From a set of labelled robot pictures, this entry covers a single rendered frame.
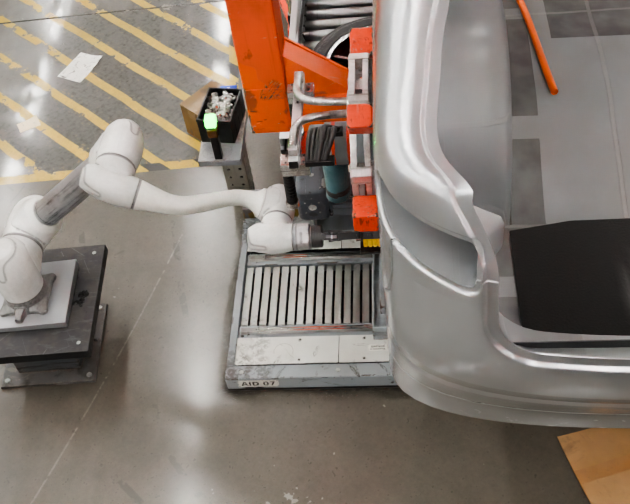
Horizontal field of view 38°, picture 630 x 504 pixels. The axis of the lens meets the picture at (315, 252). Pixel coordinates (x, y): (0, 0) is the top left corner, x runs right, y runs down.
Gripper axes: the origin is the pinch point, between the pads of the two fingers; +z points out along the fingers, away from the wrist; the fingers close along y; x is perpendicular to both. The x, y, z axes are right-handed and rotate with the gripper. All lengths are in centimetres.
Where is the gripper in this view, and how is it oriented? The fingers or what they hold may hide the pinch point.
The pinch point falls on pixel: (373, 234)
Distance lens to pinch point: 301.9
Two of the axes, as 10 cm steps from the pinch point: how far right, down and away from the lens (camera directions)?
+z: 9.9, -0.4, -1.0
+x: -0.4, -10.0, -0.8
